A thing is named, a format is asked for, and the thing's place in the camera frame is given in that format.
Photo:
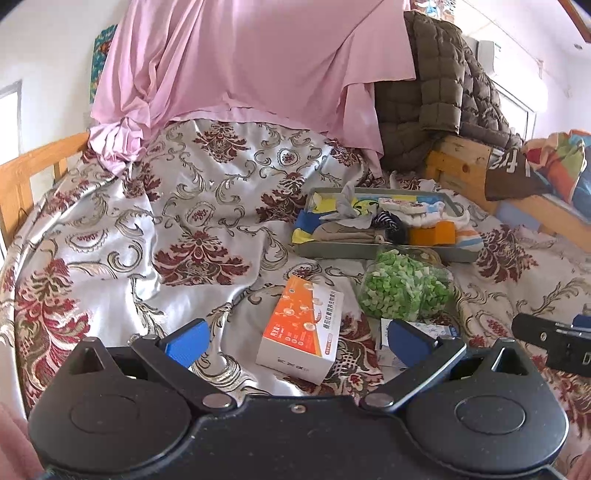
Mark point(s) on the clear bag green white candies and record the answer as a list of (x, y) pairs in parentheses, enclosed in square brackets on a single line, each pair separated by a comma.
[(401, 286)]

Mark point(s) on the colourful patchwork blanket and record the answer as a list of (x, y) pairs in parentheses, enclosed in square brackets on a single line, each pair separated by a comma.
[(558, 161)]

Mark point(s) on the brown cloth white numbers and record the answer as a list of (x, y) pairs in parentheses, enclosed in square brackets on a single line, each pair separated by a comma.
[(512, 180)]

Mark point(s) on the dark blue cloth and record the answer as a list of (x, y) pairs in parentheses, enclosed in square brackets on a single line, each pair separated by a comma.
[(584, 187)]

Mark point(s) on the white air conditioner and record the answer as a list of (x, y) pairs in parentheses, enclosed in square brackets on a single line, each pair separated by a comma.
[(489, 55)]

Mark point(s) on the orange white cardboard box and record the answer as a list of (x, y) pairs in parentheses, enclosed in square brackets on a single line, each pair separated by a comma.
[(295, 323)]

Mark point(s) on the floral satin bedspread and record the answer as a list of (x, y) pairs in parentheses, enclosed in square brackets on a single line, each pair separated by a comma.
[(161, 221)]

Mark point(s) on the grey sock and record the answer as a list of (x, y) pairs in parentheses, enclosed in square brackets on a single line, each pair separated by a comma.
[(348, 201), (346, 222)]

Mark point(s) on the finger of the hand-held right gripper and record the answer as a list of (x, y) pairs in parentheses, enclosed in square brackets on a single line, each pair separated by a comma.
[(584, 321), (531, 327)]

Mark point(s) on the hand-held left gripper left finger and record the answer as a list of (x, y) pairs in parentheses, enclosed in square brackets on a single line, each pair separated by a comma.
[(187, 344)]

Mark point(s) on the wooden bed frame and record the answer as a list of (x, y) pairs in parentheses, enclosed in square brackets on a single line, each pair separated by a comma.
[(457, 159)]

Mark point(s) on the black white striped sock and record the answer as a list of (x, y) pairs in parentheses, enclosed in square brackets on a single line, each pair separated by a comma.
[(388, 221)]

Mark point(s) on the white framed window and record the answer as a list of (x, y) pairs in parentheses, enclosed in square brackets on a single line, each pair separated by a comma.
[(9, 120), (521, 115)]

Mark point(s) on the pink sheet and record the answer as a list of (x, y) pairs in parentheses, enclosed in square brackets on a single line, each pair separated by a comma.
[(254, 60)]

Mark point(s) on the grey tray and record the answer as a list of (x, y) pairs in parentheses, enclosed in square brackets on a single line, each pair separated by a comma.
[(369, 253)]

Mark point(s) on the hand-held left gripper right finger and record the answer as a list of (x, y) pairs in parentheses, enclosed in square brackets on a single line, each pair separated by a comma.
[(406, 344)]

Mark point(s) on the colourful cartoon wall poster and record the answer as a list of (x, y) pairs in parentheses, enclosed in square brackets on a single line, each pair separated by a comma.
[(431, 7)]

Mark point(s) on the teal wall poster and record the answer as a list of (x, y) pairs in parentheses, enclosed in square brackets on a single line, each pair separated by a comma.
[(104, 60)]

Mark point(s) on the brown quilted jacket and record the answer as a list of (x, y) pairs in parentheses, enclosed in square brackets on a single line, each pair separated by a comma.
[(438, 83)]

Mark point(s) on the white blue milk carton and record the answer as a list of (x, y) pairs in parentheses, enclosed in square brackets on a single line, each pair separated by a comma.
[(438, 330)]

